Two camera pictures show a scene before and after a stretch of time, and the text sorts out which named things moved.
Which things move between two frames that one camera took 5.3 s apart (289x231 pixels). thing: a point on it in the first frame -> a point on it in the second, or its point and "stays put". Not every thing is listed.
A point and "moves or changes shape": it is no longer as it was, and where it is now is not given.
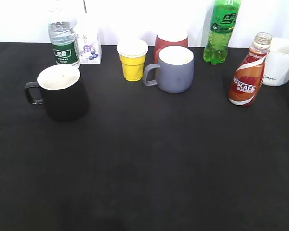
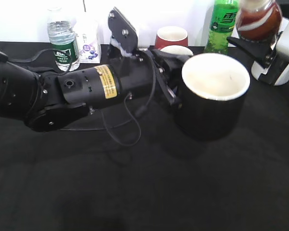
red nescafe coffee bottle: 246,80 -> 258,20
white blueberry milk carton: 89,36 stays put
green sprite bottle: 223,16 stays put
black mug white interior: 60,88 moves or changes shape
